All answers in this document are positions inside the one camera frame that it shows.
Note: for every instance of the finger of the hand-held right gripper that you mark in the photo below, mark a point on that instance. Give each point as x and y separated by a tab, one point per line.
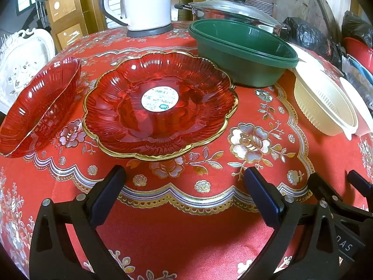
323	186
360	180

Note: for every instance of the red gold-rimmed flower plate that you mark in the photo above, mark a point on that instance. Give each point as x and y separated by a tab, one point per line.
122	116

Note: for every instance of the red plastic basin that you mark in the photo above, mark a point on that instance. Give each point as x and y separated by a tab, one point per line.
360	52

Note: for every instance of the green plastic bowl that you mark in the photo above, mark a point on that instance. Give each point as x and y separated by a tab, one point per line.
247	64

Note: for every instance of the grey kettle base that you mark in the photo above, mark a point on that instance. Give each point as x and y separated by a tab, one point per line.
163	32

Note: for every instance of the white louvered door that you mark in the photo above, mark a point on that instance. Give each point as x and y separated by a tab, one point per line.
114	0

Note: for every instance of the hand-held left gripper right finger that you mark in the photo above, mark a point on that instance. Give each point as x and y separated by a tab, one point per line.
262	198

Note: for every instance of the cardboard boxes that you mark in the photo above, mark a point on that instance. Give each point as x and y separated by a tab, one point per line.
68	11

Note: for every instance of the white electric kettle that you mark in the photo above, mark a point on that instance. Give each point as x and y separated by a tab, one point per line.
145	3

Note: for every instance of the glass pot lid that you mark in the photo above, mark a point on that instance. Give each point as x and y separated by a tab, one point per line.
230	7

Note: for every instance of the round wooden tabletop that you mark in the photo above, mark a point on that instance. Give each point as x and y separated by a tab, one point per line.
291	0

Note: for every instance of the red glass plate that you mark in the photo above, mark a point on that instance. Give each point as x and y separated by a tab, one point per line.
38	102

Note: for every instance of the wooden chair back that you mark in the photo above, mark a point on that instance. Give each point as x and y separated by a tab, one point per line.
262	5

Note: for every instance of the steel pot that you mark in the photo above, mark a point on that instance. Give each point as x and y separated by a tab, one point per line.
215	16

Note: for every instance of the white ornate chair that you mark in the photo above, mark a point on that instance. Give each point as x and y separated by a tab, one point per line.
23	61

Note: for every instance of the plastic wrapped blue dishes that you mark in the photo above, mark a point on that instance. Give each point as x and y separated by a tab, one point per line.
354	73

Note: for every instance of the cream ribbed plastic bowl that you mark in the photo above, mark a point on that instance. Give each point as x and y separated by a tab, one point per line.
320	105

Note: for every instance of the red floral tablecloth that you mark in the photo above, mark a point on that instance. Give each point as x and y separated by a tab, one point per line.
186	239

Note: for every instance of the black trash bag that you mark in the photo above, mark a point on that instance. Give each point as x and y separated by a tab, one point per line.
355	26
309	35

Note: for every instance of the staircase railing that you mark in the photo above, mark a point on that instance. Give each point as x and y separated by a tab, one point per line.
40	11

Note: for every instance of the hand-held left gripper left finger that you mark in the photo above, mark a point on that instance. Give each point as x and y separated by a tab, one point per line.
106	198

